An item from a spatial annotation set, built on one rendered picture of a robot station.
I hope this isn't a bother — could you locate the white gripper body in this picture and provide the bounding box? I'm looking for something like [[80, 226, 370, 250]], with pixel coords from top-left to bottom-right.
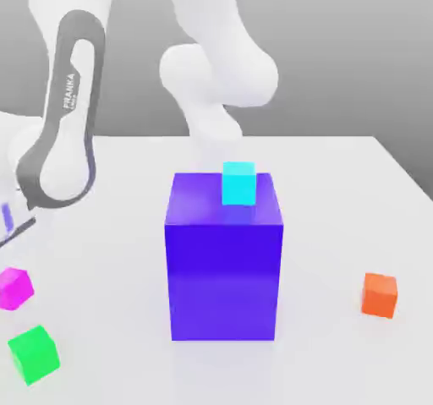
[[0, 193, 37, 253]]

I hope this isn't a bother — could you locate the small magenta cube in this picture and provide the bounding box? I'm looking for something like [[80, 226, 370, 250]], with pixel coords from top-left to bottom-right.
[[0, 266, 36, 312]]

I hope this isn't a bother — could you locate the small green cube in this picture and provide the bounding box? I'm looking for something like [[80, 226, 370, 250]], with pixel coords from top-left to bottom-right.
[[7, 324, 62, 387]]

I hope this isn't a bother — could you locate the small cyan cube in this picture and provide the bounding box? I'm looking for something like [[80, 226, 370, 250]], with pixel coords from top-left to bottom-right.
[[221, 161, 257, 207]]

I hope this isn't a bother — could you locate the small orange cube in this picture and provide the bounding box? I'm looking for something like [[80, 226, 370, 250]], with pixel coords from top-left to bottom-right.
[[360, 271, 399, 320]]

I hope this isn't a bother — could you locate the large blue box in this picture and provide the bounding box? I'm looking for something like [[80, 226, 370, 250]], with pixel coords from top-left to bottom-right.
[[164, 172, 284, 342]]

